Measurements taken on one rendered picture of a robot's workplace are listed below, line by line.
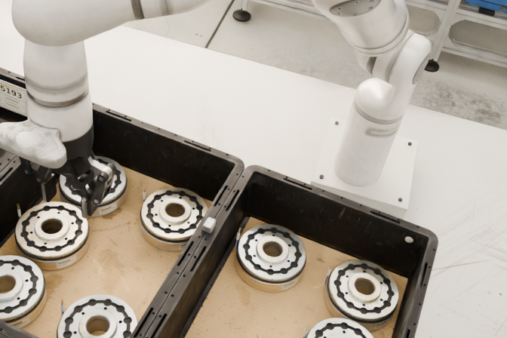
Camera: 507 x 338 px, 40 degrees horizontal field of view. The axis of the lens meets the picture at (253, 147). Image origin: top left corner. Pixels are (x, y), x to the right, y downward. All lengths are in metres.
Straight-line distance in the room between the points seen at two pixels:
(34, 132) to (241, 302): 0.39
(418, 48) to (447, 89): 1.82
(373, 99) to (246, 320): 0.44
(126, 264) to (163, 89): 0.58
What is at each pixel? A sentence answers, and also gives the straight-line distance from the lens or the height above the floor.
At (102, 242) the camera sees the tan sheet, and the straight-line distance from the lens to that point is 1.06.
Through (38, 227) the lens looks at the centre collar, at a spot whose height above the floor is 0.87.
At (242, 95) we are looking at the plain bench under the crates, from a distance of 1.52.
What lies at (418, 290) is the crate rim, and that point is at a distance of 0.96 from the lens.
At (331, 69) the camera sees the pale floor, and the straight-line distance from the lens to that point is 2.85.
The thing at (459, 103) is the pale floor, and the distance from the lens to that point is 2.88.
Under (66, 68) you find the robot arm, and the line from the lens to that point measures 0.78.
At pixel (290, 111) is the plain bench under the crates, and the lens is 1.50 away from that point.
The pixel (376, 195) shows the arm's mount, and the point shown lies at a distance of 1.32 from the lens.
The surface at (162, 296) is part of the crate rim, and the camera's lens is 0.88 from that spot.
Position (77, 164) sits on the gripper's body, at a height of 1.03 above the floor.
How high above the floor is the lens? 1.66
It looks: 43 degrees down
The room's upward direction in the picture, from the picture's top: 10 degrees clockwise
